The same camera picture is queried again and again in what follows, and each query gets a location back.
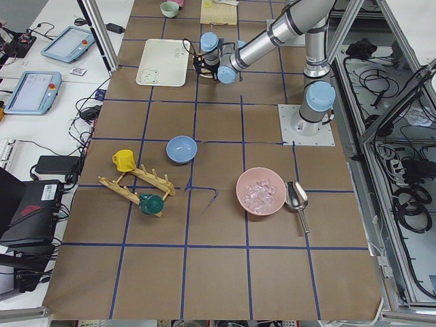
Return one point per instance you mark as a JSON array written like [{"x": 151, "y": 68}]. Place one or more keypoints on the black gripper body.
[{"x": 210, "y": 71}]

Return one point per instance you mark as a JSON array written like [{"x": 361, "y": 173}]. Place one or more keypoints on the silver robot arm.
[{"x": 222, "y": 59}]

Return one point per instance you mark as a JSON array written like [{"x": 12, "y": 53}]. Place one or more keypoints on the cream bear tray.
[{"x": 163, "y": 63}]

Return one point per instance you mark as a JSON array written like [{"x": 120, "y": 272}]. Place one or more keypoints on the wooden cutting board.
[{"x": 220, "y": 13}]

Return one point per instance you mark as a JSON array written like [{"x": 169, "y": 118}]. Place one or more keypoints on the green bowl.
[{"x": 169, "y": 9}]

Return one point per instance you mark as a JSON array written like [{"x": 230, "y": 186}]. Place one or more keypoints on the pink cloth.
[{"x": 180, "y": 3}]

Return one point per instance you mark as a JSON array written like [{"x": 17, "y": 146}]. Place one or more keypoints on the blue bowl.
[{"x": 181, "y": 149}]

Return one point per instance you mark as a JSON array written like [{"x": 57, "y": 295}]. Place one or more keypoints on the black power adapter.
[{"x": 115, "y": 28}]

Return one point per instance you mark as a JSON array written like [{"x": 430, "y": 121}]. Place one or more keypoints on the yellow mug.
[{"x": 124, "y": 160}]

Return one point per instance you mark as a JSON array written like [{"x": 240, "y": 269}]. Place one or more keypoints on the upper teach pendant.
[{"x": 69, "y": 45}]

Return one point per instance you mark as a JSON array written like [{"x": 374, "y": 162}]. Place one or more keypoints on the teach pendant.
[
  {"x": 34, "y": 94},
  {"x": 69, "y": 45}
]

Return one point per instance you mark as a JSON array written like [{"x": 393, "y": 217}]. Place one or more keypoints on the pink bowl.
[{"x": 260, "y": 191}]

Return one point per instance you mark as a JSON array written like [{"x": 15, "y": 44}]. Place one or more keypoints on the dark green mug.
[{"x": 150, "y": 204}]

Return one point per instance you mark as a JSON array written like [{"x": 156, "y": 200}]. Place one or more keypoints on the metal scoop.
[{"x": 297, "y": 200}]

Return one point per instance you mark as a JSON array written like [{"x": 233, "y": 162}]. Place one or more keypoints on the lower teach pendant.
[{"x": 34, "y": 94}]

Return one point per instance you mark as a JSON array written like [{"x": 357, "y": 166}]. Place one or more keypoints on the large black power brick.
[{"x": 61, "y": 165}]

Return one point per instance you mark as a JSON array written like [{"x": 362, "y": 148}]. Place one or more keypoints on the white keyboard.
[{"x": 8, "y": 150}]

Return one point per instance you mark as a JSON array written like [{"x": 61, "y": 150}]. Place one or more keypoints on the black computer box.
[{"x": 28, "y": 211}]

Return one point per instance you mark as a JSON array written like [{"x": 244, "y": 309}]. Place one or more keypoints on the aluminium frame post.
[{"x": 92, "y": 15}]

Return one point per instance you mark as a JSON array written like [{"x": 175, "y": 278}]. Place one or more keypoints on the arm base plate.
[{"x": 296, "y": 131}]

